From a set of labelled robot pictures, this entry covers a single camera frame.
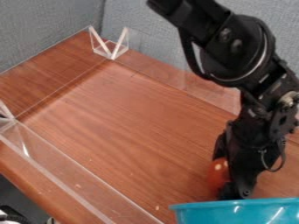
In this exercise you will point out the clear acrylic left barrier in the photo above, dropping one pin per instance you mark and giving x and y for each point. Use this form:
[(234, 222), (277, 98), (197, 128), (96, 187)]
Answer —
[(43, 74)]

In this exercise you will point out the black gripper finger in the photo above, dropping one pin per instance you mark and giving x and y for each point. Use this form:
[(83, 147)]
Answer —
[(221, 149), (241, 179)]

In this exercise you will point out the clear acrylic back barrier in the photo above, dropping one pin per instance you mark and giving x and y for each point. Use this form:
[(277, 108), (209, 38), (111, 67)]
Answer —
[(159, 59)]

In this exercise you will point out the blue plastic bowl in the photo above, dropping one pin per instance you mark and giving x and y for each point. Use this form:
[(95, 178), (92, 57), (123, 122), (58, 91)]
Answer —
[(241, 211)]

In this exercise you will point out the clear acrylic front barrier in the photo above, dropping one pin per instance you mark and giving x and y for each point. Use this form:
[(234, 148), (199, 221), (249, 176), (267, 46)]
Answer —
[(75, 196)]

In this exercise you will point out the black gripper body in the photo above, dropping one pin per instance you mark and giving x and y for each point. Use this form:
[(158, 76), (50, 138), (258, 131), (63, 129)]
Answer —
[(257, 133)]

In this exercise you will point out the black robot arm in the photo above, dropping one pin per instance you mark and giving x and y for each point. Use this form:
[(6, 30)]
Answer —
[(230, 49)]

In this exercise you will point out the brown white toy mushroom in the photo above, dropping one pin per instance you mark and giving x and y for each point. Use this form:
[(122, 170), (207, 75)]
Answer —
[(218, 176)]

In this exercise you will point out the clear acrylic barrier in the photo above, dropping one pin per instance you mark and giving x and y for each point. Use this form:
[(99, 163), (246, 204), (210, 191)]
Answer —
[(75, 196), (159, 59), (43, 74)]

